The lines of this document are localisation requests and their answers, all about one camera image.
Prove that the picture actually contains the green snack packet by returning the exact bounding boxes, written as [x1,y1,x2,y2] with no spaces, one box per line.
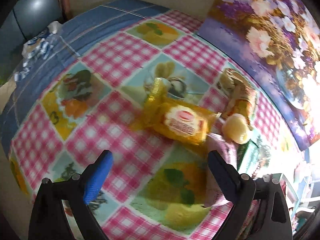
[237,140,259,176]

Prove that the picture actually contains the pink snack packet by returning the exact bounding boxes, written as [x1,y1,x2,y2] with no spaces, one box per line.
[204,133,237,207]

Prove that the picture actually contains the round pale yellow bun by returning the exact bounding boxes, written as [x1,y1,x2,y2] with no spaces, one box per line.
[222,113,251,145]

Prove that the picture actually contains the yellow cake packet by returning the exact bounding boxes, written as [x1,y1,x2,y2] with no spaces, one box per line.
[141,77,221,145]

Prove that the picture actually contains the orange bread roll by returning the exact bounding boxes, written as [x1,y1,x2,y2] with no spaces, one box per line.
[218,68,258,131]

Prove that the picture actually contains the pink checkered food tablecloth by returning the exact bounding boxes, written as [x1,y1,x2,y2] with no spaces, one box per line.
[8,10,304,239]

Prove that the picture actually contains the floral painting canvas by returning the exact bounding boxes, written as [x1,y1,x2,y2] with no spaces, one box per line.
[199,0,319,150]

